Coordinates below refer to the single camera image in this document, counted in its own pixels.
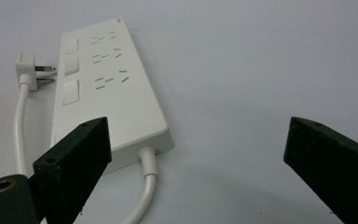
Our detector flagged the white power cable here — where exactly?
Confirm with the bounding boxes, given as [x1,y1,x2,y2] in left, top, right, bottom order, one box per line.
[13,75,160,224]

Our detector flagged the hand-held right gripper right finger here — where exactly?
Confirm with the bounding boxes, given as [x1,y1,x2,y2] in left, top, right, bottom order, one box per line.
[282,116,358,224]

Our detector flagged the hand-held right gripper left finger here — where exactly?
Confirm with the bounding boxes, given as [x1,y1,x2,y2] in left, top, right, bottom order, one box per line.
[33,117,113,224]

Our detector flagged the white power plug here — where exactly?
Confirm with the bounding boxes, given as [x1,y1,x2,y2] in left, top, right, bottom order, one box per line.
[15,52,58,91]

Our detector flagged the white power strip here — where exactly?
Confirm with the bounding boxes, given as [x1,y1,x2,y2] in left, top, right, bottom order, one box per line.
[49,17,175,175]

